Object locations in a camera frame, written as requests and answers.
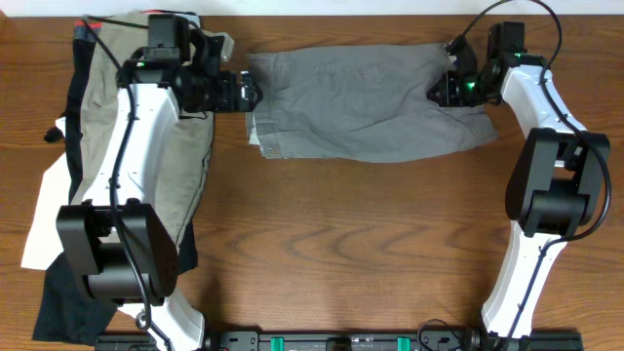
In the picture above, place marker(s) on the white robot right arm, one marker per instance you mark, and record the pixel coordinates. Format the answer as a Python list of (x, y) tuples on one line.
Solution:
[(559, 184)]

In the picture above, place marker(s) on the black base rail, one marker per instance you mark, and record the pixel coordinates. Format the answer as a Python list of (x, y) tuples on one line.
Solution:
[(435, 339)]

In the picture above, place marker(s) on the grey shorts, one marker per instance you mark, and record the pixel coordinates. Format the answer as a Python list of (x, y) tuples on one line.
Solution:
[(363, 103)]

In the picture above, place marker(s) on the white garment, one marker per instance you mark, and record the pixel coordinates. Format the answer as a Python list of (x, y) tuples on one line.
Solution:
[(43, 245)]

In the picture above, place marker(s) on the black garment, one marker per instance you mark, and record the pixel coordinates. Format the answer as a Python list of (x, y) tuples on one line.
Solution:
[(65, 315)]

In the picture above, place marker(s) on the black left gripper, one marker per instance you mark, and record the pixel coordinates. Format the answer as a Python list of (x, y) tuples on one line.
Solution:
[(225, 101)]

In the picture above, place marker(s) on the khaki beige shorts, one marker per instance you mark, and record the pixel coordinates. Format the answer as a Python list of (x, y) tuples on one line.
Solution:
[(181, 176)]

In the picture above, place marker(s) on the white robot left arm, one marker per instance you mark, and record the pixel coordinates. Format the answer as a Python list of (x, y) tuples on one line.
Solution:
[(116, 245)]

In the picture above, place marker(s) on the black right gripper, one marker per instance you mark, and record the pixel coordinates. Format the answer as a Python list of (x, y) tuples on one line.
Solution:
[(448, 97)]

